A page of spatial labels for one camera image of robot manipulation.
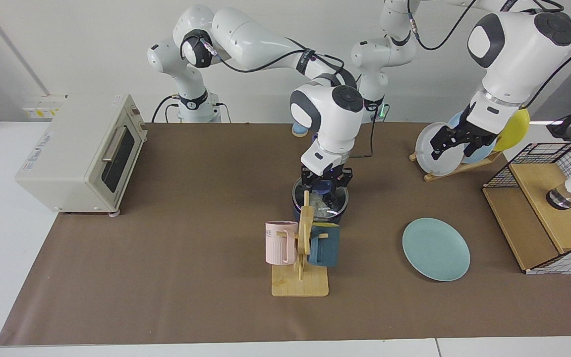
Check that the glass lid with blue knob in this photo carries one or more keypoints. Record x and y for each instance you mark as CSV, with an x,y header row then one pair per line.
x,y
324,188

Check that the white vermicelli bundle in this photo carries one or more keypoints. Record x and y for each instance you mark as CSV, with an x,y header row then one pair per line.
x,y
322,204

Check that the wooden plate rack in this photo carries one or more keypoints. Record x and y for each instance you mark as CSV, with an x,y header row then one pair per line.
x,y
469,167

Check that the light blue plate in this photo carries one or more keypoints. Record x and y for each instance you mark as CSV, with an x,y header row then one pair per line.
x,y
456,119

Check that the white plate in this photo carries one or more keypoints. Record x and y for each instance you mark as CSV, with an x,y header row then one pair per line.
x,y
451,166

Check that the yellow plate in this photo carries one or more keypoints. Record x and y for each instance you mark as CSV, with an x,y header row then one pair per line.
x,y
513,131

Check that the green plate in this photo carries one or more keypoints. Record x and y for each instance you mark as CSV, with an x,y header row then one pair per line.
x,y
436,250

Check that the small blue round thing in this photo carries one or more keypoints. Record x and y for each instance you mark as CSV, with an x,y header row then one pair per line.
x,y
299,131

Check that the teal cup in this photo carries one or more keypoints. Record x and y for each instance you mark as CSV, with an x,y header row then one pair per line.
x,y
327,248

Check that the pink cup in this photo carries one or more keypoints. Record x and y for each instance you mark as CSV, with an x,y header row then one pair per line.
x,y
278,245

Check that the wooden cup stand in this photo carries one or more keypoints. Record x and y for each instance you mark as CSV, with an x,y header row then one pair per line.
x,y
300,285

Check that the brown table cloth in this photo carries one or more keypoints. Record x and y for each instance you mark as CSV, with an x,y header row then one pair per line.
x,y
166,277

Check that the pale toaster oven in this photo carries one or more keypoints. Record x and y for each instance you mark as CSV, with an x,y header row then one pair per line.
x,y
67,163

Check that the white yellow wall box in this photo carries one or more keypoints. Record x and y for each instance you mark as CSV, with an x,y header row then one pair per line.
x,y
42,111

